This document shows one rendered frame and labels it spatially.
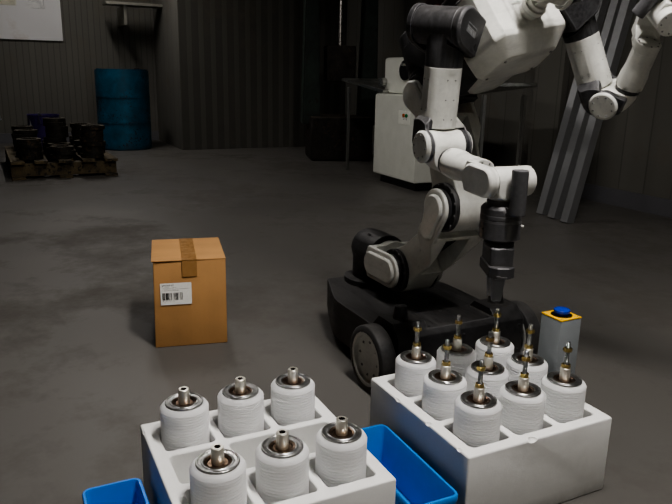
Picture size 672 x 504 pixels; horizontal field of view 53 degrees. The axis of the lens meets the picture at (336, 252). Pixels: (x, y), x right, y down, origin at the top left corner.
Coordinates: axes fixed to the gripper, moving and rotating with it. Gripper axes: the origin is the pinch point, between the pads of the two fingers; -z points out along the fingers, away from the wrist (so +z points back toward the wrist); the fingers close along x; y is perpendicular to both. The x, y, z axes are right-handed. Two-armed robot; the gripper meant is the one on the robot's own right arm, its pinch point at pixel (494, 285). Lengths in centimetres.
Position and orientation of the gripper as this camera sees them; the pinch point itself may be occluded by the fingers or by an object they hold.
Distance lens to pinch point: 152.8
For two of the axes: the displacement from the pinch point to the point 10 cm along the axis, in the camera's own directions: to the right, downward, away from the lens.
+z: 0.2, -9.7, -2.6
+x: 0.1, 2.6, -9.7
